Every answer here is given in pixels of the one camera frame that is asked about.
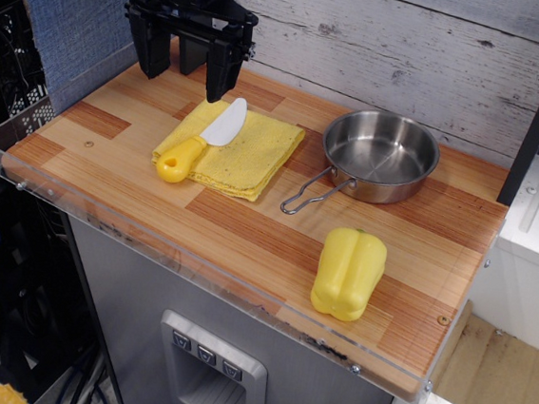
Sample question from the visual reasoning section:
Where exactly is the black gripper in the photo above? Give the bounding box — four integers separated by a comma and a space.
125, 0, 259, 103

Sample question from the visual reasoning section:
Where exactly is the yellow toy bell pepper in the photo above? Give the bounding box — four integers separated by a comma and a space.
310, 227, 387, 322

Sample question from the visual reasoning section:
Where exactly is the yellow folded cloth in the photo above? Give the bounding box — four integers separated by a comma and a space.
151, 100, 305, 202

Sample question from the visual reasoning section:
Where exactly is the stainless steel pot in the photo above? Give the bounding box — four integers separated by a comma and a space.
280, 110, 440, 215

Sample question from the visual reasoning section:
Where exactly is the blue fabric panel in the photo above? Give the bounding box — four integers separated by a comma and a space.
23, 0, 137, 113

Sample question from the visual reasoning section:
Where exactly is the clear acrylic table guard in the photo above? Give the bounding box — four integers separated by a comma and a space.
0, 3, 519, 404

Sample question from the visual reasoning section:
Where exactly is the silver toy fridge cabinet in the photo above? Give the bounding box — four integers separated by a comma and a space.
70, 220, 392, 404

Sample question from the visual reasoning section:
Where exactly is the yellow object bottom left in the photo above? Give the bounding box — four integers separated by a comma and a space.
0, 384, 29, 404

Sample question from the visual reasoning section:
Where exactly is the white toy sink unit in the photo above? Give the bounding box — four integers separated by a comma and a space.
393, 157, 539, 404

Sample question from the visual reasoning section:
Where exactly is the dark left vertical post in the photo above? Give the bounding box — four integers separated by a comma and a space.
179, 37, 209, 75

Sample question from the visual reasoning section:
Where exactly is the toy knife yellow handle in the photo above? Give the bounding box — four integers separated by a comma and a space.
154, 89, 250, 190

